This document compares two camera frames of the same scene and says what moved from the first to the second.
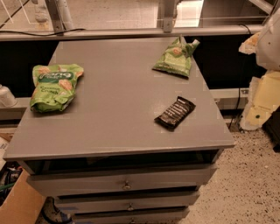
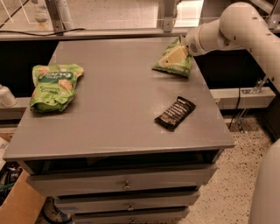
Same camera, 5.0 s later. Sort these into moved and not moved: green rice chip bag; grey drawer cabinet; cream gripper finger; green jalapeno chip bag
Moved: cream gripper finger
Not moved: grey drawer cabinet; green rice chip bag; green jalapeno chip bag
